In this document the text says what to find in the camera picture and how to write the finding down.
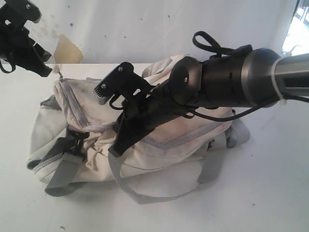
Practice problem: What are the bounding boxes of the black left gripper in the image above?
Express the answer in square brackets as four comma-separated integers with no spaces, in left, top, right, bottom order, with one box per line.
[0,0,52,77]

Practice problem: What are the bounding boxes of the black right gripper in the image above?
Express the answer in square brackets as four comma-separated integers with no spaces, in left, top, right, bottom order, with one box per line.
[109,81,192,158]

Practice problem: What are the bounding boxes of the white fabric backpack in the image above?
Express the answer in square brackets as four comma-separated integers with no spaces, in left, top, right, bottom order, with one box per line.
[26,54,251,205]

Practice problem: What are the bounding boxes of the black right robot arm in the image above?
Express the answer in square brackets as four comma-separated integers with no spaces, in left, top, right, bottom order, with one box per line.
[102,48,309,157]

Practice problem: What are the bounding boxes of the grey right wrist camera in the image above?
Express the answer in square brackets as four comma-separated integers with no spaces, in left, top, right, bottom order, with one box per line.
[94,62,152,105]

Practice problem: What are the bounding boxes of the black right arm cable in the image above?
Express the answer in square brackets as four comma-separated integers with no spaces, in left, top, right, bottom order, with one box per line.
[108,30,309,121]

